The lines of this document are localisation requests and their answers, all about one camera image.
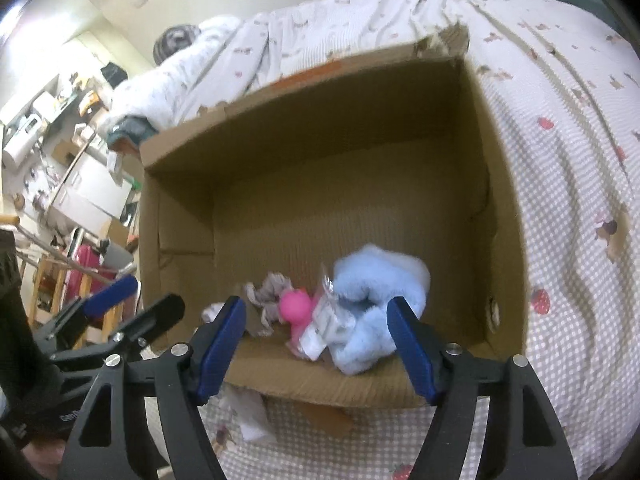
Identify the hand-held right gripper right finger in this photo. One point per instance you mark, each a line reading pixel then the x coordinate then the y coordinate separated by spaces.
pixel 412 350

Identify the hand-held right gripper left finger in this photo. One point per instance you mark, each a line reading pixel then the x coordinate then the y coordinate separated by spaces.
pixel 220 347

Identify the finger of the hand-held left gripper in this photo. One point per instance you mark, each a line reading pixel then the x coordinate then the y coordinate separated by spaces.
pixel 112 294
pixel 155 317

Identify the cream scrunchie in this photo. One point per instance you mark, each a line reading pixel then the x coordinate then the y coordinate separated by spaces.
pixel 214 312

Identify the blue fluffy cloth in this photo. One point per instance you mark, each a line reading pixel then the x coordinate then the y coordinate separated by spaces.
pixel 375 305

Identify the beige scrunchie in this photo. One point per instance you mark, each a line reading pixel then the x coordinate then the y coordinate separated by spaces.
pixel 267 300

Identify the white plastic wrapper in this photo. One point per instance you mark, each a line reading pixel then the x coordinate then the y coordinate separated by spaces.
pixel 250 412

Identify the pink rubber toy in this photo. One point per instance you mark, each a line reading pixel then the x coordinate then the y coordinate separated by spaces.
pixel 296 310

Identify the clear plastic packet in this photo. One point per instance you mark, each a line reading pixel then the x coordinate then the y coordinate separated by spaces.
pixel 322 327

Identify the cardboard box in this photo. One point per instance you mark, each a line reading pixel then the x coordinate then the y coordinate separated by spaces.
pixel 350 195

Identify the person's left hand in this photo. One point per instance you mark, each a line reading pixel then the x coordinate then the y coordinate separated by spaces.
pixel 45 462

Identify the red suitcase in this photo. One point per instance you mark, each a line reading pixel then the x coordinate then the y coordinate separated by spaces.
pixel 87 267

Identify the yellow wooden stool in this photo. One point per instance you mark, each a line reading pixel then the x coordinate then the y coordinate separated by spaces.
pixel 55 290

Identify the white kitchen cabinet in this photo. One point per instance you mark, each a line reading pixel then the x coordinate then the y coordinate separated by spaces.
pixel 92 190

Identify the white kitchen appliance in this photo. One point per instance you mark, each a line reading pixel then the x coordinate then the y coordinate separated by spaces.
pixel 22 140

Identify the checked printed bedspread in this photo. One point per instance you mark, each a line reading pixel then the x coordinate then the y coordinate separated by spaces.
pixel 565 185

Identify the white printed duvet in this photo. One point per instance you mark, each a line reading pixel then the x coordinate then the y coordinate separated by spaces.
pixel 195 65

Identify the grey striped pillow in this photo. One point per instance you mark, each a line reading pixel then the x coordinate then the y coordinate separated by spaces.
pixel 175 42

